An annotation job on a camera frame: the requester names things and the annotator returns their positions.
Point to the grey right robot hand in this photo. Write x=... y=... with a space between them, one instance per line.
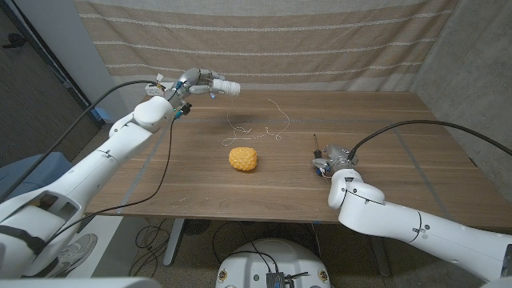
x=338 y=154

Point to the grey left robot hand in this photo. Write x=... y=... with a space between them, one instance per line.
x=192 y=78

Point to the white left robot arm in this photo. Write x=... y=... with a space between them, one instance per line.
x=100 y=160

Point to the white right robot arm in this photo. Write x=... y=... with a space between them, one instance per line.
x=380 y=220

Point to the yellow bumpy sponge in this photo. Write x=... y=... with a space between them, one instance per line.
x=242 y=158

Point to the white power strip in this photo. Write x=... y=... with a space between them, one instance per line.
x=151 y=90

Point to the small light blue object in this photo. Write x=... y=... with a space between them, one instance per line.
x=101 y=115

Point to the beige striped cloth backdrop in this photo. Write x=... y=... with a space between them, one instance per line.
x=320 y=36

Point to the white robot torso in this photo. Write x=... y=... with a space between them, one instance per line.
x=276 y=256

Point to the small grey electronics box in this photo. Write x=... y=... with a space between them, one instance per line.
x=275 y=280

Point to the black round object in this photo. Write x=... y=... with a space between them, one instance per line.
x=197 y=226

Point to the dark grey door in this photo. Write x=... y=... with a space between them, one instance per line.
x=28 y=80

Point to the white table leg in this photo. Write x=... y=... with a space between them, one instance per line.
x=174 y=244

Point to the blue grey chair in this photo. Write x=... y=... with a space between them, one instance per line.
x=44 y=170

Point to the white floor board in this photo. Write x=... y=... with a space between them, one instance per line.
x=112 y=240

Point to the grey white sneaker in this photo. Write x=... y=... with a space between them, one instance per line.
x=78 y=250

